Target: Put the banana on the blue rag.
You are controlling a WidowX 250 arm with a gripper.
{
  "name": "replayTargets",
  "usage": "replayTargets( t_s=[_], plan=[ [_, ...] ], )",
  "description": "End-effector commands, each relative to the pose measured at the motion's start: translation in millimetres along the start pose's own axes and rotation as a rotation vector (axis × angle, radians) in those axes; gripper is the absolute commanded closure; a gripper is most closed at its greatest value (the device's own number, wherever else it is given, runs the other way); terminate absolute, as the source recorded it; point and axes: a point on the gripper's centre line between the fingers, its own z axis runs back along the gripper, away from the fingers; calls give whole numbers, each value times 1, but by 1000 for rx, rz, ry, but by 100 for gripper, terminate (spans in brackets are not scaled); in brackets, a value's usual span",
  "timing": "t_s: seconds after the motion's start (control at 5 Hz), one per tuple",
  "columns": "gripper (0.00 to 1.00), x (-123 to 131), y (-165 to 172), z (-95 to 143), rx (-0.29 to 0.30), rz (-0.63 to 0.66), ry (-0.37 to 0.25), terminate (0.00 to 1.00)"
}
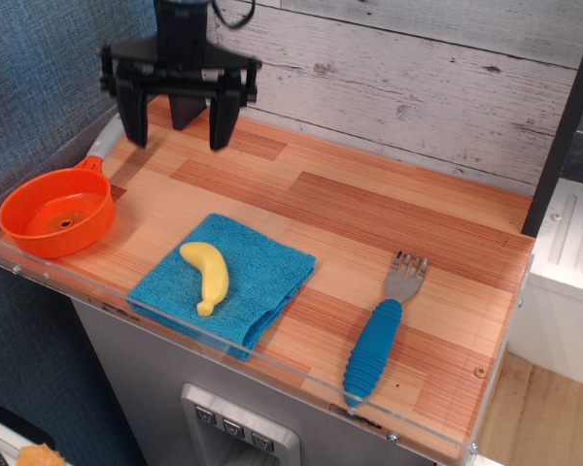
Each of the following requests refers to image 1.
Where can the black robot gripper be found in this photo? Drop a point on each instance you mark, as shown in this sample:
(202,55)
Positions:
(180,50)

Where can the yellow toy banana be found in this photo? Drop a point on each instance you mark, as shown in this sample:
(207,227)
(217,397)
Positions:
(209,262)

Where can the folded blue cloth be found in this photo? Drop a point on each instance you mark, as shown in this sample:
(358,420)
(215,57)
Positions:
(264,276)

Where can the orange cloth item bottom left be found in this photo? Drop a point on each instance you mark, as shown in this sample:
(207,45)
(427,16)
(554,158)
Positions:
(39,455)

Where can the clear acrylic table guard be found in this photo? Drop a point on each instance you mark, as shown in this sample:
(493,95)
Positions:
(353,211)

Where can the silver dispenser panel with buttons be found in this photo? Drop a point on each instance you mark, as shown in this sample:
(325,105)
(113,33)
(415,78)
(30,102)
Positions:
(238,429)

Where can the dark grey left post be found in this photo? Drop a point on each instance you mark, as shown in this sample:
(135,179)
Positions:
(184,110)

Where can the dark grey post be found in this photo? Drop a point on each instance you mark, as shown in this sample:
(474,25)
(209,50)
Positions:
(556,158)
(184,110)

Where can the orange pot with grey handle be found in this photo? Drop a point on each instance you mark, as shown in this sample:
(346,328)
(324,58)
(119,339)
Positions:
(65,210)

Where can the fork with blue handle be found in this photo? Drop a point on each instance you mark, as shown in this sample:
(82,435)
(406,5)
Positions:
(369,356)

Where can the dark grey right post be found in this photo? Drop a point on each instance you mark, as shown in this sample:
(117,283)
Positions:
(556,158)

